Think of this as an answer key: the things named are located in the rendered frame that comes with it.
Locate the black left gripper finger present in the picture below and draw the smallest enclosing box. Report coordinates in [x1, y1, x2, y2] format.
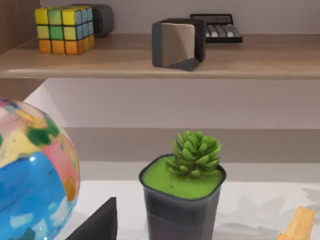
[65, 196, 118, 240]

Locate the black calculator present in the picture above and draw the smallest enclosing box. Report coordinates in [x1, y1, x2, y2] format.
[189, 13, 244, 45]

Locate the orange wooden piece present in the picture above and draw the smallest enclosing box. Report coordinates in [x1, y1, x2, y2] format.
[276, 205, 317, 240]

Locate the wooden shelf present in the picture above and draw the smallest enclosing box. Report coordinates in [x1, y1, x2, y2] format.
[0, 0, 320, 87]

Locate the black square napkin holder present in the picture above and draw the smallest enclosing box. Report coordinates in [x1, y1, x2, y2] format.
[151, 17, 207, 72]

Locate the colourful puzzle cube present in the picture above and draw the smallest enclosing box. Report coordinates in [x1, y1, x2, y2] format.
[34, 5, 96, 56]

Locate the dark grey rounded box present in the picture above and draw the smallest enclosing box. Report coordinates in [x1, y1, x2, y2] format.
[72, 3, 115, 39]

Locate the colourful globe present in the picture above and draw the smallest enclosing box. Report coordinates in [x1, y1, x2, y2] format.
[0, 98, 81, 240]

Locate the green plant in grey pot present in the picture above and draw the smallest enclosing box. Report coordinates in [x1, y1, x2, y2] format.
[138, 130, 227, 240]

